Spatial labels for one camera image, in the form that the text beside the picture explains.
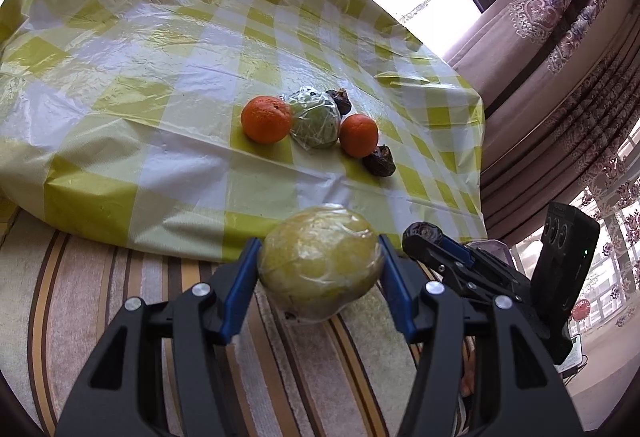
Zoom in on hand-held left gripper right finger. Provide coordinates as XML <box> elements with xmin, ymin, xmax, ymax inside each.
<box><xmin>377</xmin><ymin>234</ymin><xmax>586</xmax><ymax>437</ymax></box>

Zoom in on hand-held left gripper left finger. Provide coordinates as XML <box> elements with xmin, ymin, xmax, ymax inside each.
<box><xmin>54</xmin><ymin>237</ymin><xmax>262</xmax><ymax>437</ymax></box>

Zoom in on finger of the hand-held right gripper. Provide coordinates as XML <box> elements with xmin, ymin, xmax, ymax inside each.
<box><xmin>439</xmin><ymin>236</ymin><xmax>527</xmax><ymax>294</ymax></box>
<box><xmin>402</xmin><ymin>237</ymin><xmax>498</xmax><ymax>305</ymax></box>

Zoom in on purple cardboard box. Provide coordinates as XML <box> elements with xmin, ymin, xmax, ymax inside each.
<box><xmin>467</xmin><ymin>239</ymin><xmax>513</xmax><ymax>264</ymax></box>

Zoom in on dark wrinkled passion fruit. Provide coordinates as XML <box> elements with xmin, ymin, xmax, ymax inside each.
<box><xmin>362</xmin><ymin>144</ymin><xmax>397</xmax><ymax>178</ymax></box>
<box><xmin>325</xmin><ymin>88</ymin><xmax>352</xmax><ymax>115</ymax></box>
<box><xmin>404</xmin><ymin>222</ymin><xmax>444</xmax><ymax>246</ymax></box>

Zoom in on yellow plastic-wrapped pear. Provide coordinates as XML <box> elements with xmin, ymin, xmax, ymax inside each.
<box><xmin>257</xmin><ymin>204</ymin><xmax>386</xmax><ymax>323</ymax></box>

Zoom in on small orange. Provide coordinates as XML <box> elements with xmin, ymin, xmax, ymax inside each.
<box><xmin>339</xmin><ymin>114</ymin><xmax>379</xmax><ymax>158</ymax></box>

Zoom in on large orange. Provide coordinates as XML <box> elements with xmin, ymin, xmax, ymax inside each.
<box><xmin>241</xmin><ymin>96</ymin><xmax>293</xmax><ymax>144</ymax></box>

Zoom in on green plastic-wrapped fruit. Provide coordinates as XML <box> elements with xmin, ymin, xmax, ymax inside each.
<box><xmin>285</xmin><ymin>87</ymin><xmax>343</xmax><ymax>149</ymax></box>

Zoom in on striped brown beige rug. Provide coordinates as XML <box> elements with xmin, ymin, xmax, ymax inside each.
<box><xmin>0</xmin><ymin>202</ymin><xmax>476</xmax><ymax>437</ymax></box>

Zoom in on brown pleated curtain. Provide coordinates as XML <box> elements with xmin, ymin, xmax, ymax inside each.
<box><xmin>477</xmin><ymin>52</ymin><xmax>640</xmax><ymax>245</ymax></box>

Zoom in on pink patterned curtain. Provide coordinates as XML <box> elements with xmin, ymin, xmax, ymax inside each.
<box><xmin>442</xmin><ymin>0</ymin><xmax>640</xmax><ymax>168</ymax></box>

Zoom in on yellow white checkered plastic tablecloth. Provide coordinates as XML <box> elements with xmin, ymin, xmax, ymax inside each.
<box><xmin>0</xmin><ymin>0</ymin><xmax>490</xmax><ymax>264</ymax></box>

